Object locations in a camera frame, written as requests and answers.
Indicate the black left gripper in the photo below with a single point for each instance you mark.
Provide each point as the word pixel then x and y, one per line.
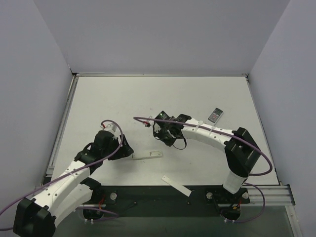
pixel 123 150

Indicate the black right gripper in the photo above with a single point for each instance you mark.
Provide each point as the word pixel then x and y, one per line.
pixel 162 132

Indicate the long white remote control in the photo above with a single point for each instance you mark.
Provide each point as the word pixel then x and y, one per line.
pixel 147 155

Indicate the white remote battery cover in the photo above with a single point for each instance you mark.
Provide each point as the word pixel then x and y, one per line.
pixel 187 192

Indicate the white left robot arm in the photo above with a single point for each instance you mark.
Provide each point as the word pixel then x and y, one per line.
pixel 61 182

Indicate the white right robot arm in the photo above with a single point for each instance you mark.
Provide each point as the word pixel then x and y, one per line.
pixel 238 145

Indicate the small grey remote control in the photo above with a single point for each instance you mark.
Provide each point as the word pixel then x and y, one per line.
pixel 215 116

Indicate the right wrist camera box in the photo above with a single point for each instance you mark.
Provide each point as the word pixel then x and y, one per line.
pixel 146 124

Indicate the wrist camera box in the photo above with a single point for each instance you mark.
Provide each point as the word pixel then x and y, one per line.
pixel 146 124
pixel 109 127

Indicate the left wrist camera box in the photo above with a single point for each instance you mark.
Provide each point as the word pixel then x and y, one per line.
pixel 109 127

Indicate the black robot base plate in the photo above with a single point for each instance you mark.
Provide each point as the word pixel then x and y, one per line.
pixel 100 203

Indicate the aluminium table edge rail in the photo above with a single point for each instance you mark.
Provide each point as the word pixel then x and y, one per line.
pixel 62 125

